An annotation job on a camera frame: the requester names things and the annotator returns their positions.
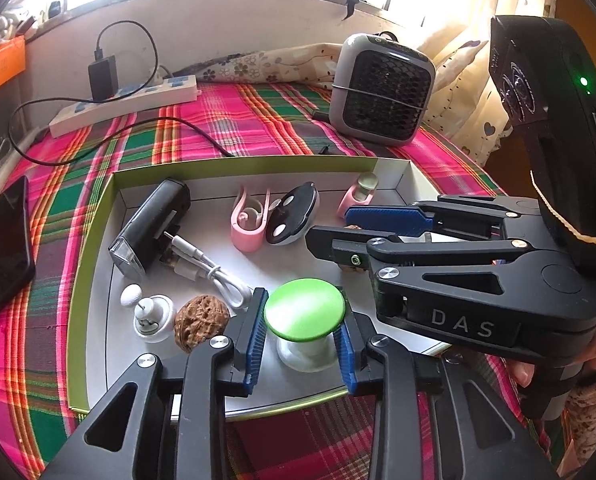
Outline pink clip with green pad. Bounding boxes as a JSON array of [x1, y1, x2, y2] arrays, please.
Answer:
[[339, 172, 380, 218]]

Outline orange box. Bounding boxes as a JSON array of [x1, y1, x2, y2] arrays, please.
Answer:
[[0, 35, 26, 103]]

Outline grey space heater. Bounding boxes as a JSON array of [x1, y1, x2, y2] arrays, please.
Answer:
[[328, 32, 436, 148]]

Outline white usb cable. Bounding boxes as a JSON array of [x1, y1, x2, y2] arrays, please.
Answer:
[[164, 230, 253, 313]]

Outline small white oval knob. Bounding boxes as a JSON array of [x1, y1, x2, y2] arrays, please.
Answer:
[[120, 284, 145, 308]]

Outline white gloves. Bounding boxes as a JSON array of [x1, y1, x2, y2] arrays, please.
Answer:
[[0, 7, 39, 53]]

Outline plaid blanket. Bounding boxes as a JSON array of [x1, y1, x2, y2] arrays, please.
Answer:
[[0, 80, 553, 480]]

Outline person's right forearm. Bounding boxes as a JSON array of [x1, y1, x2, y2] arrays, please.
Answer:
[[562, 375, 596, 461]]

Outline green mushroom-shaped massager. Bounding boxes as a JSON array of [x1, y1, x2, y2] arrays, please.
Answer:
[[263, 279, 349, 373]]

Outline black flashlight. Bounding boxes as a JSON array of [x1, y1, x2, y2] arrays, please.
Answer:
[[108, 178, 191, 283]]

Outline black charging cable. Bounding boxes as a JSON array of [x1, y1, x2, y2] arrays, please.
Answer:
[[8, 20, 233, 166]]

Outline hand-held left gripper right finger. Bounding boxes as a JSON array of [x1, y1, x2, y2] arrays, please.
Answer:
[[335, 305, 561, 480]]

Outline black charger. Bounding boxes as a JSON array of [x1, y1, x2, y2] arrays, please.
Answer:
[[88, 57, 119, 102]]

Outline white power strip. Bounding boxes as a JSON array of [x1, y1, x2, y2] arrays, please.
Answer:
[[48, 75, 201, 138]]

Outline black and white round disc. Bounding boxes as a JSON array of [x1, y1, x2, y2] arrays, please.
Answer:
[[267, 181, 323, 247]]

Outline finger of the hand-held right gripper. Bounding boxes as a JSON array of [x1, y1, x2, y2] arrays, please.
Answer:
[[305, 226, 533, 286], [345, 195, 543, 241]]

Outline white round massager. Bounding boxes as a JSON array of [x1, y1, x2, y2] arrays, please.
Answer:
[[133, 294, 175, 344]]

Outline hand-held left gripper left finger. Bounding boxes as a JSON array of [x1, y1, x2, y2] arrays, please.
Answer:
[[40, 287, 269, 480]]

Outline green and white cardboard box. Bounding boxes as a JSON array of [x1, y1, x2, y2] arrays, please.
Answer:
[[70, 156, 458, 421]]

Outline person's right hand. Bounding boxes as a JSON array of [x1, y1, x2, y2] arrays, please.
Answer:
[[508, 327, 596, 391]]

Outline floral cloth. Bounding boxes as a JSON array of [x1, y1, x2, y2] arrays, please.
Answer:
[[175, 42, 343, 88]]

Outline black smartphone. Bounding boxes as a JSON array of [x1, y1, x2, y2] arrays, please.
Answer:
[[0, 175, 36, 317]]

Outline brown walnut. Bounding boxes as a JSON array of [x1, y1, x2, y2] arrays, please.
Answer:
[[340, 225, 371, 276], [174, 295, 227, 347]]

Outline cream heart print curtain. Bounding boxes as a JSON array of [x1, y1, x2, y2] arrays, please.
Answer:
[[418, 0, 558, 166]]

